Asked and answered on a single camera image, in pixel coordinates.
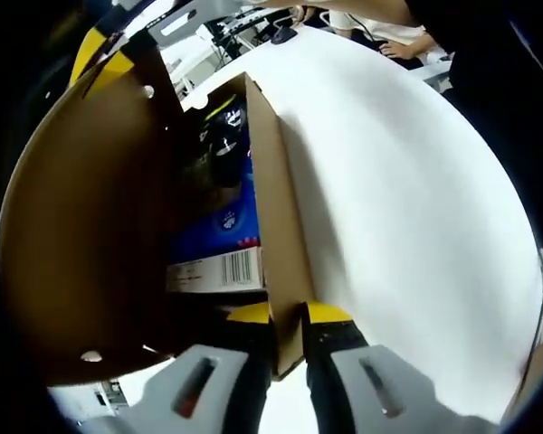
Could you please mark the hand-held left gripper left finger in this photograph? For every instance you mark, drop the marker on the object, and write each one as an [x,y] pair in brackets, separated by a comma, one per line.
[145,407]

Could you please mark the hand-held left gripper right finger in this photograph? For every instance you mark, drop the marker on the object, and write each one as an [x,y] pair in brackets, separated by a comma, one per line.
[416,398]

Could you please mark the brown cardboard shoe box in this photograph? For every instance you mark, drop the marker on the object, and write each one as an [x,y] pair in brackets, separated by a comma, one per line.
[72,226]

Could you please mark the blue tissue box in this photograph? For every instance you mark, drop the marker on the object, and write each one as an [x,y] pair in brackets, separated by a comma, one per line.
[226,226]

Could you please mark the person's black shirt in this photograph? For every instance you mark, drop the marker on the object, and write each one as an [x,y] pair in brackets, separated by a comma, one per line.
[502,90]

